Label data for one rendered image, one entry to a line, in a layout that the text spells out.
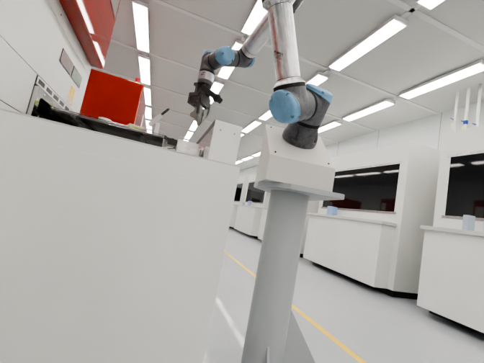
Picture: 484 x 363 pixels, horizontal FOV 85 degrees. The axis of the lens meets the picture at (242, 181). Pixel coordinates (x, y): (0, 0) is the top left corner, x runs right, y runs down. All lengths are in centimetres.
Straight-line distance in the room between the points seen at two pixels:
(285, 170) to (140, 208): 53
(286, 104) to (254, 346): 89
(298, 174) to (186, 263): 51
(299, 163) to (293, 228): 26
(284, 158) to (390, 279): 315
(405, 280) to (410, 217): 78
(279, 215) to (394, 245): 300
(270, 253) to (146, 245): 50
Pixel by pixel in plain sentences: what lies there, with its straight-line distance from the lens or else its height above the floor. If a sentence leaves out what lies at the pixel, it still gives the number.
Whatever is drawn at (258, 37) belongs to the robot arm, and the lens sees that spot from 129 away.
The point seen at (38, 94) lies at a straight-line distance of 104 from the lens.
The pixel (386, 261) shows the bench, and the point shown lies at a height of 41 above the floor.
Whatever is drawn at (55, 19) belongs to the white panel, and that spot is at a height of 116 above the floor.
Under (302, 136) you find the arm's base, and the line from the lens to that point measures 111.
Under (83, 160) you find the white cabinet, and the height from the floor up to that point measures 74.
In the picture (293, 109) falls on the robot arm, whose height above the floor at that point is 106.
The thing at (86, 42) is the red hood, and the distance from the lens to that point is 132.
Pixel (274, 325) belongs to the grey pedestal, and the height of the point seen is 29.
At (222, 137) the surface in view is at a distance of 87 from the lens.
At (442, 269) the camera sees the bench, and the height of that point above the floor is 50.
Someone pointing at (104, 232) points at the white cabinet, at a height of 57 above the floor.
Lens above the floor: 69
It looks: 6 degrees up
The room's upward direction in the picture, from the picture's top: 11 degrees clockwise
